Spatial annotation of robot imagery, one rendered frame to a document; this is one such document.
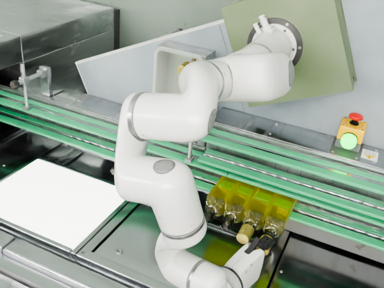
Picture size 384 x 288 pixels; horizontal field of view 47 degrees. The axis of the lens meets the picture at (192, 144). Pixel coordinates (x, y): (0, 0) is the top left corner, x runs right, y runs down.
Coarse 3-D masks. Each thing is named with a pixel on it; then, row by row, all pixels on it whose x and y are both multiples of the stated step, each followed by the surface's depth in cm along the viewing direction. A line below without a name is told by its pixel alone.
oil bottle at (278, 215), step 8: (280, 200) 125; (288, 200) 125; (296, 200) 129; (272, 208) 121; (280, 208) 121; (288, 208) 122; (272, 216) 118; (280, 216) 118; (288, 216) 120; (264, 224) 118; (272, 224) 116; (280, 224) 116; (280, 232) 117
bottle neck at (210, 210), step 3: (207, 207) 122; (210, 207) 121; (213, 207) 121; (207, 210) 120; (210, 210) 120; (213, 210) 121; (216, 210) 122; (204, 213) 119; (207, 213) 119; (210, 213) 119; (213, 213) 120; (207, 216) 118; (210, 216) 119; (213, 216) 120; (207, 219) 120; (210, 219) 119; (207, 222) 119
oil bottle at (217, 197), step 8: (224, 176) 133; (216, 184) 129; (224, 184) 129; (232, 184) 130; (216, 192) 125; (224, 192) 126; (232, 192) 127; (208, 200) 123; (216, 200) 122; (224, 200) 123; (216, 208) 122; (216, 216) 124
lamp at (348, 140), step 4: (348, 132) 125; (344, 136) 123; (348, 136) 123; (352, 136) 123; (356, 136) 124; (344, 140) 123; (348, 140) 123; (352, 140) 122; (356, 140) 123; (344, 144) 124; (348, 144) 123; (352, 144) 123; (348, 148) 124; (352, 148) 124
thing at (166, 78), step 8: (160, 48) 137; (168, 48) 136; (160, 56) 140; (168, 56) 145; (176, 56) 144; (184, 56) 143; (192, 56) 133; (200, 56) 133; (160, 64) 142; (168, 64) 146; (176, 64) 145; (160, 72) 144; (168, 72) 148; (176, 72) 146; (160, 80) 145; (168, 80) 149; (176, 80) 148; (160, 88) 147; (168, 88) 150; (176, 88) 149
